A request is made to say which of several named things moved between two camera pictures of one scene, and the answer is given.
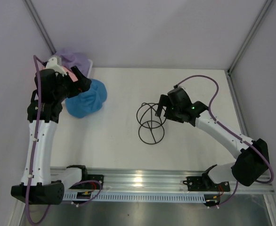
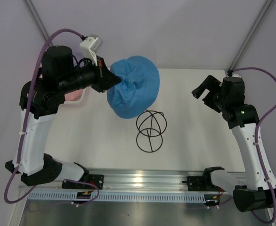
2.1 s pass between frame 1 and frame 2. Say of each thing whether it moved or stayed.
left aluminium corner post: stayed
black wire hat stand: moved
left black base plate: stayed
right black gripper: moved
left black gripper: moved
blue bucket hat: moved
